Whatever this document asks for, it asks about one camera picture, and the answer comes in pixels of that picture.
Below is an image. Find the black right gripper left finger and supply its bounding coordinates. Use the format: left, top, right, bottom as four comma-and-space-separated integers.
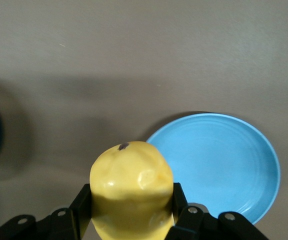
0, 183, 95, 240

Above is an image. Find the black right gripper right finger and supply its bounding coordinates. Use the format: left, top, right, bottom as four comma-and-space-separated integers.
166, 182, 270, 240

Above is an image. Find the yellow potato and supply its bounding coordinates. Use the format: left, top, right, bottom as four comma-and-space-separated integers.
88, 140, 174, 240

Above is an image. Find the blue round plate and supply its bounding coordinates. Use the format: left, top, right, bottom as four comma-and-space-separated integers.
145, 112, 282, 225

